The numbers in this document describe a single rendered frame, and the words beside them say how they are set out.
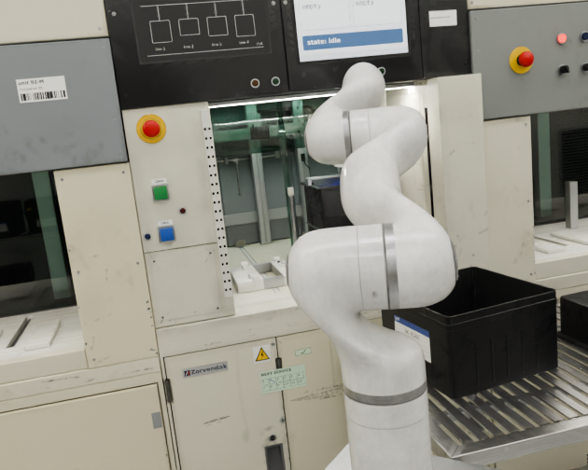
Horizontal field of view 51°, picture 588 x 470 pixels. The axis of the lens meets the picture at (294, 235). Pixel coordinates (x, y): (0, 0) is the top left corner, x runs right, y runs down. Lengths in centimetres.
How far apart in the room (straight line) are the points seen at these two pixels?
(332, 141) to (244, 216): 131
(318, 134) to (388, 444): 56
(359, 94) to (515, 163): 66
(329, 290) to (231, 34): 84
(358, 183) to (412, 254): 20
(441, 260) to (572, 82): 111
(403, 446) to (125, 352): 86
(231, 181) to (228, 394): 103
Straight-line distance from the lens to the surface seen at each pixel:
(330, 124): 115
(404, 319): 137
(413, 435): 91
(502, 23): 175
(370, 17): 160
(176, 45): 149
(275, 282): 176
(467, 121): 163
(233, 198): 241
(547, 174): 238
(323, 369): 166
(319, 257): 81
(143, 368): 159
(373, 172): 98
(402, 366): 86
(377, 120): 115
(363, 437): 91
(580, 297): 159
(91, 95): 148
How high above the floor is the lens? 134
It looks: 11 degrees down
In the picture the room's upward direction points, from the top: 6 degrees counter-clockwise
